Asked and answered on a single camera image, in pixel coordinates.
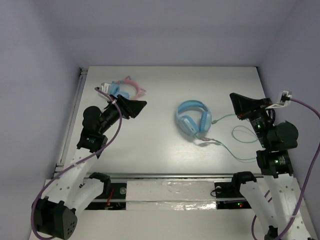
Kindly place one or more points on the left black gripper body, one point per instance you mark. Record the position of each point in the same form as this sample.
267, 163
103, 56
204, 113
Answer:
122, 108

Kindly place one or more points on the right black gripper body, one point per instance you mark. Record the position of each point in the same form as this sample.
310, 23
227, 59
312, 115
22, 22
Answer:
259, 114

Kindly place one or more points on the light blue headphones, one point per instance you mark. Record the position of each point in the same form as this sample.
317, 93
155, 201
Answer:
187, 124

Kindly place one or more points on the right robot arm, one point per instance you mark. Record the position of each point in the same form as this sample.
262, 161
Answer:
279, 211

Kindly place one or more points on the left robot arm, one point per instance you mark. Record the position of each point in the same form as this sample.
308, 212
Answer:
54, 214

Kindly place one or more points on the pink blue cat-ear headphones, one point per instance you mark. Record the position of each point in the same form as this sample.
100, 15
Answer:
127, 88

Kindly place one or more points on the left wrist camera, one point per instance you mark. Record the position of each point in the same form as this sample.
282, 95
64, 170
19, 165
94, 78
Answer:
105, 87

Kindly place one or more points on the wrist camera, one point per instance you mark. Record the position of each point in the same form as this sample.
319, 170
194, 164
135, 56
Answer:
105, 87
283, 100

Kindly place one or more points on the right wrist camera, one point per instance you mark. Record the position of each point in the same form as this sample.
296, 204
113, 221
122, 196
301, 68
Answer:
283, 100

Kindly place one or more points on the aluminium rail left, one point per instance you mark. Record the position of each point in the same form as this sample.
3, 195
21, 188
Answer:
83, 72

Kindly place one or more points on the aluminium rail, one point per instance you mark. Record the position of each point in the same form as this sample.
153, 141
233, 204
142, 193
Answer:
83, 72
140, 176

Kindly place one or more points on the aluminium rail front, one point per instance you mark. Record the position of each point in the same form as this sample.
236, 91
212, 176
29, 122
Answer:
140, 176

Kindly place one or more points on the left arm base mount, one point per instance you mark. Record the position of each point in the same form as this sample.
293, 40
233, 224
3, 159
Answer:
113, 199

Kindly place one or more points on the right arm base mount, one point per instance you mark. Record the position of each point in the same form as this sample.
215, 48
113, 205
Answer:
228, 197

